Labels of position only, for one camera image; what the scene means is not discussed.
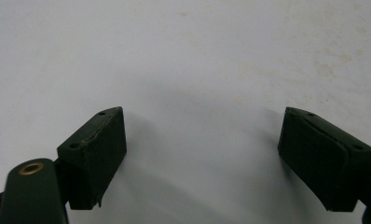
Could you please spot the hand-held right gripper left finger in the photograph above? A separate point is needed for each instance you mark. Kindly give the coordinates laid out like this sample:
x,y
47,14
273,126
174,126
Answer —
x,y
93,161

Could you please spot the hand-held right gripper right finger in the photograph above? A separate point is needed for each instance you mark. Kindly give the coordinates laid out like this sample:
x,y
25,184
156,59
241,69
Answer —
x,y
320,165

